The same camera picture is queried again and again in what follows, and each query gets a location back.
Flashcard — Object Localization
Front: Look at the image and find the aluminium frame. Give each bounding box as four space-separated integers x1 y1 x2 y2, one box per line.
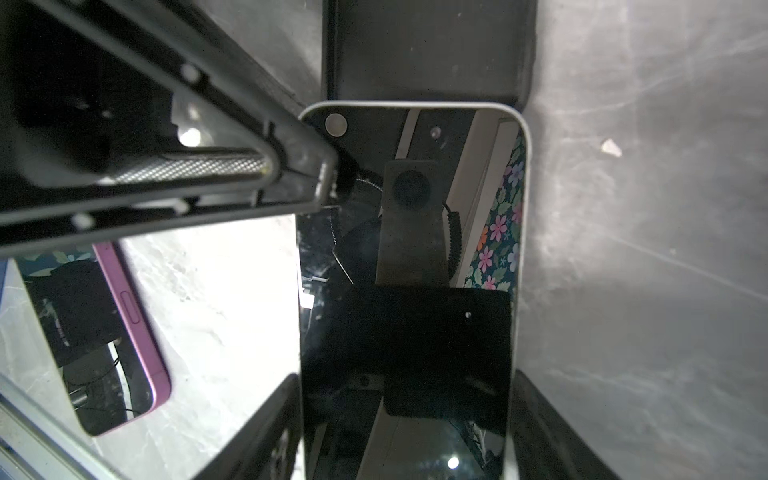
1 374 123 479

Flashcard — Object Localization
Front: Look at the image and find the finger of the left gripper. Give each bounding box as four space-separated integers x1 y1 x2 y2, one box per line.
1 1 339 258

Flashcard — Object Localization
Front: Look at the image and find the black phone case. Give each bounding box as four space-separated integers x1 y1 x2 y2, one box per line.
321 0 538 111

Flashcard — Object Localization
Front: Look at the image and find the purple-edged phone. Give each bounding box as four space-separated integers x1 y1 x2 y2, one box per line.
14 242 172 437

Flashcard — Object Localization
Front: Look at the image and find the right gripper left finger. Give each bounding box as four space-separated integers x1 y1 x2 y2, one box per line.
195 373 302 480

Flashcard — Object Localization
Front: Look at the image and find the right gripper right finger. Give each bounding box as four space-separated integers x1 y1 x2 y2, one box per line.
511 370 618 480

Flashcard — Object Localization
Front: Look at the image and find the silver-edged black phone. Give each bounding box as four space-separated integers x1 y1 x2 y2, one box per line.
297 101 530 479

